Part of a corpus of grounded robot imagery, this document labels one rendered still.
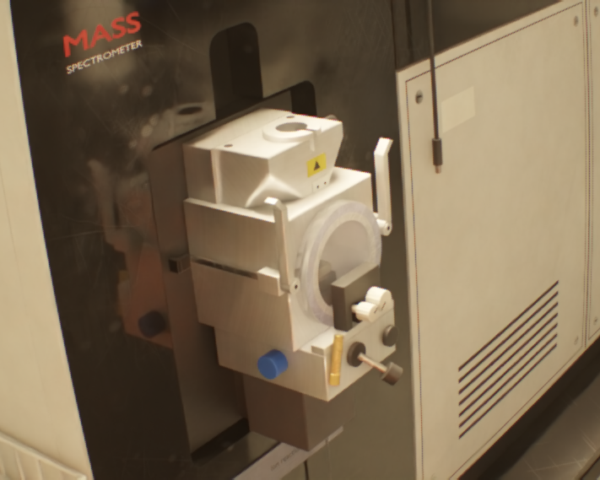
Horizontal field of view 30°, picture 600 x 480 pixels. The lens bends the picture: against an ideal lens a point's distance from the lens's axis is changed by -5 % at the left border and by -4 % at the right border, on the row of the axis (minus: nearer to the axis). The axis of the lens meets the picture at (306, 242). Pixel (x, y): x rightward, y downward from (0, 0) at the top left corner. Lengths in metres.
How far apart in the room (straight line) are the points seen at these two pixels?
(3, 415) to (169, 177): 0.22
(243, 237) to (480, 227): 0.42
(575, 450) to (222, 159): 0.76
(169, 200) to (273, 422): 0.19
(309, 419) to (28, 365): 0.22
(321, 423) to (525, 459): 0.57
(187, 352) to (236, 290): 0.07
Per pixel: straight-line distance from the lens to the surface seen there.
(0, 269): 0.78
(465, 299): 1.17
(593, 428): 1.48
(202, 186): 0.82
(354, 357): 0.82
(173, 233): 0.83
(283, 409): 0.88
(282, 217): 0.75
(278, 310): 0.80
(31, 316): 0.77
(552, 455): 1.42
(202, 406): 0.89
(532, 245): 1.29
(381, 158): 0.84
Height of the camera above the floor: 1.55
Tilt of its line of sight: 24 degrees down
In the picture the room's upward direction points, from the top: 5 degrees counter-clockwise
